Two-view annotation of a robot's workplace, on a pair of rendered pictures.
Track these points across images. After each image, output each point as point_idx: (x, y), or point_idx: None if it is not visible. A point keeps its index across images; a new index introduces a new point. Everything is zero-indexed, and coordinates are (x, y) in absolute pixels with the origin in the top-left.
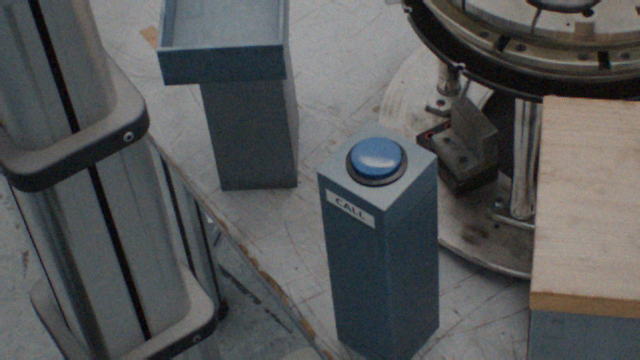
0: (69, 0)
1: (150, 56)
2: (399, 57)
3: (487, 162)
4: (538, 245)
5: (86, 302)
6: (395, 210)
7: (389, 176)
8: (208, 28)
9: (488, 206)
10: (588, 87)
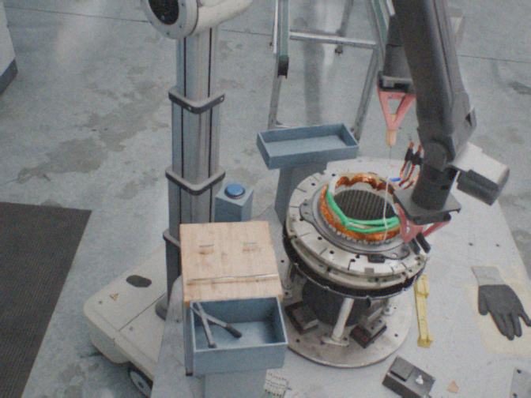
0: (192, 58)
1: None
2: None
3: None
4: (199, 224)
5: (172, 146)
6: (220, 202)
7: (228, 194)
8: (283, 148)
9: None
10: (291, 245)
